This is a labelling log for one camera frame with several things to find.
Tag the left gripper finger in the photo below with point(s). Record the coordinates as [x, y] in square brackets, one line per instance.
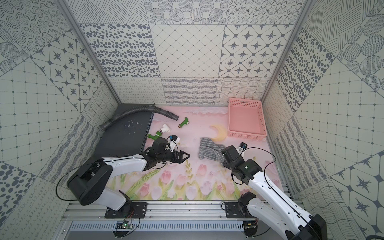
[181, 155]
[179, 159]

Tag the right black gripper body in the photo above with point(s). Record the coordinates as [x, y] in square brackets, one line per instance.
[228, 165]

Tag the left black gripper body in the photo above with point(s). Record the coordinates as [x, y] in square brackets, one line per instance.
[174, 155]

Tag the grey striped square dishcloth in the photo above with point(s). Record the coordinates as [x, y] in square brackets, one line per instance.
[211, 151]

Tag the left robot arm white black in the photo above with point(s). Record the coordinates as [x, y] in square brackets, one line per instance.
[89, 182]

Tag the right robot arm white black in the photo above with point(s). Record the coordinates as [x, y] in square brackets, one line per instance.
[276, 210]

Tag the green white toy piece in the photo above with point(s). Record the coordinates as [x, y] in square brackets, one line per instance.
[164, 129]

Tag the dark grey tray mat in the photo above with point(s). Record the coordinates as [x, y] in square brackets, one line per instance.
[126, 137]

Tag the pink floral table mat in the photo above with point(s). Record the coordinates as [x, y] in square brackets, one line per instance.
[194, 179]

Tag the small green toy piece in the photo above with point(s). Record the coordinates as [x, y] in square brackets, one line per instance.
[184, 122]

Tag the yellow crescent moon toy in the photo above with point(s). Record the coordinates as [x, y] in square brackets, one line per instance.
[221, 133]

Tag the pink plastic basket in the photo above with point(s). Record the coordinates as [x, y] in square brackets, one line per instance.
[246, 119]

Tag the right black controller box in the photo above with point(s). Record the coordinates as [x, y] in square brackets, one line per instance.
[250, 228]

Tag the green circuit board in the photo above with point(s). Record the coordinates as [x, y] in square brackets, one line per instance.
[124, 226]

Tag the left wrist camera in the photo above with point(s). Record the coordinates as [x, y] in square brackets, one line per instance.
[173, 142]

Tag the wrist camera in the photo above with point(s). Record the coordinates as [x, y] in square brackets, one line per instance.
[173, 142]
[241, 148]

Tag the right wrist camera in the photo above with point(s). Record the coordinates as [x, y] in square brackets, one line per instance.
[241, 148]

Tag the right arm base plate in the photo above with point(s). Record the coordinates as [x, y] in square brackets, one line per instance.
[236, 210]

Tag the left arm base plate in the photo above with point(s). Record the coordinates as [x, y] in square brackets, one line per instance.
[129, 210]

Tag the aluminium rail frame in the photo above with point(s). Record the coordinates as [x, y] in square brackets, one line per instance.
[156, 210]

